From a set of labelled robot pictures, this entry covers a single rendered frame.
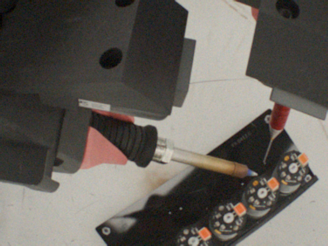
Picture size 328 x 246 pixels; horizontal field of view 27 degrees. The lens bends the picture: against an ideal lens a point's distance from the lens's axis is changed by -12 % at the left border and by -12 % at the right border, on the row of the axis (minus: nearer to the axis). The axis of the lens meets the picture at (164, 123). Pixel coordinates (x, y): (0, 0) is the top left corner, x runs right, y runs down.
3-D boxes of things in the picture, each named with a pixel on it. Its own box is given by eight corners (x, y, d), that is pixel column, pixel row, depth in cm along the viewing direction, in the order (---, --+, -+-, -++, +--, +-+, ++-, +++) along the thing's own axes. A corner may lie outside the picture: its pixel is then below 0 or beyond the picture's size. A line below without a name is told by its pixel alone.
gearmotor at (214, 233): (202, 223, 53) (203, 214, 48) (229, 204, 53) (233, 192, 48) (219, 247, 52) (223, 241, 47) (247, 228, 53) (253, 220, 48)
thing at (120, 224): (150, 297, 52) (149, 297, 51) (95, 229, 54) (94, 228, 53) (315, 183, 54) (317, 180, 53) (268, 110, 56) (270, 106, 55)
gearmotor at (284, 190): (263, 178, 53) (270, 164, 49) (288, 159, 54) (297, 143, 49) (280, 203, 53) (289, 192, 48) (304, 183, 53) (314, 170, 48)
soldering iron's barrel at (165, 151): (241, 162, 47) (147, 137, 44) (253, 159, 45) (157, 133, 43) (237, 184, 46) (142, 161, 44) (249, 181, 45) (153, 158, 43)
